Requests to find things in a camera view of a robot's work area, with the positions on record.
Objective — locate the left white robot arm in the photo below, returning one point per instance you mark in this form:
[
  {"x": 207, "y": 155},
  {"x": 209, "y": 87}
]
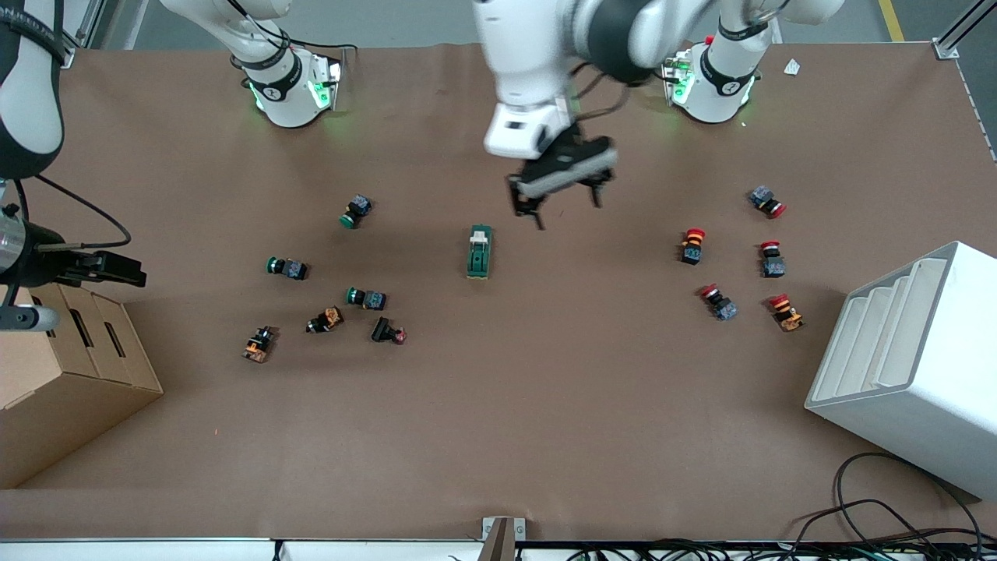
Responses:
[{"x": 537, "y": 70}]

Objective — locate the green load switch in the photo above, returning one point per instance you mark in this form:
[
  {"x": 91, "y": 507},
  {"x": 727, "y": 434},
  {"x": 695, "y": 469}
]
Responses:
[{"x": 479, "y": 253}]

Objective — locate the black switch with red lamp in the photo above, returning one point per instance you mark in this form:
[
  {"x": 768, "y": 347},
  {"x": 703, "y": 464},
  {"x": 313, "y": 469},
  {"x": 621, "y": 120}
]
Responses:
[{"x": 385, "y": 330}]

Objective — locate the white stepped plastic rack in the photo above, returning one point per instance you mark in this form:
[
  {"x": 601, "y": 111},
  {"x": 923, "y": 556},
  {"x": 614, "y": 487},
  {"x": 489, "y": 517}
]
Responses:
[{"x": 919, "y": 389}]

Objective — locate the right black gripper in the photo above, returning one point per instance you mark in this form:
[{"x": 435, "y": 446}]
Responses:
[{"x": 43, "y": 263}]

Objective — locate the brown paper table cover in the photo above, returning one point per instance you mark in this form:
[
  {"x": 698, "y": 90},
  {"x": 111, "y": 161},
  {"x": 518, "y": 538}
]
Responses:
[{"x": 545, "y": 405}]

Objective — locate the red mushroom button orange body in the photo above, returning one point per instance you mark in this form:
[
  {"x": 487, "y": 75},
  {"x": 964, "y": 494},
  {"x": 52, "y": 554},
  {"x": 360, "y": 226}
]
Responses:
[
  {"x": 786, "y": 313},
  {"x": 692, "y": 246}
]

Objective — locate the grey metal bracket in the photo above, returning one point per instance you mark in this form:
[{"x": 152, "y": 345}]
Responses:
[{"x": 502, "y": 538}]

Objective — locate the red mushroom button blue body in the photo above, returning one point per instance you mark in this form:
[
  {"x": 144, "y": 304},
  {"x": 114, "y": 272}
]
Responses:
[
  {"x": 766, "y": 201},
  {"x": 720, "y": 303},
  {"x": 772, "y": 261}
]

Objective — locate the brown cardboard box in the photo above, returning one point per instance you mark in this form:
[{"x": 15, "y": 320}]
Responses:
[{"x": 62, "y": 389}]

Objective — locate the black button switch orange body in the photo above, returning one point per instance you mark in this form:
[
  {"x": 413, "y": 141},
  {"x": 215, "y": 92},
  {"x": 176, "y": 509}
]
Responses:
[
  {"x": 325, "y": 319},
  {"x": 258, "y": 344}
]

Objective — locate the green push button switch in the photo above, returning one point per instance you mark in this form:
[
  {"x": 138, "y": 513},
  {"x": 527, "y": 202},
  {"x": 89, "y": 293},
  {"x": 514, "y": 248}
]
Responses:
[
  {"x": 356, "y": 212},
  {"x": 368, "y": 298},
  {"x": 288, "y": 268}
]

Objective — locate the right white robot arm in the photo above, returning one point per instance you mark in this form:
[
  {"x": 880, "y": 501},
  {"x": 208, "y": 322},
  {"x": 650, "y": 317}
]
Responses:
[{"x": 284, "y": 93}]

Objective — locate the aluminium frame profile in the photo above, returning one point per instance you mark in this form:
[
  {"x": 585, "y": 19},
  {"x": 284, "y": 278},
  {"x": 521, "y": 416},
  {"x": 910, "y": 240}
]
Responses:
[
  {"x": 960, "y": 31},
  {"x": 78, "y": 35}
]

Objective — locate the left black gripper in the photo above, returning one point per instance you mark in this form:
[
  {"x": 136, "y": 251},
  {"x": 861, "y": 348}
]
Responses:
[{"x": 562, "y": 159}]

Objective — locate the white paper scrap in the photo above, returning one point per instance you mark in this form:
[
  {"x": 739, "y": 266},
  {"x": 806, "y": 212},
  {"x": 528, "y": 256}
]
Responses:
[{"x": 792, "y": 67}]

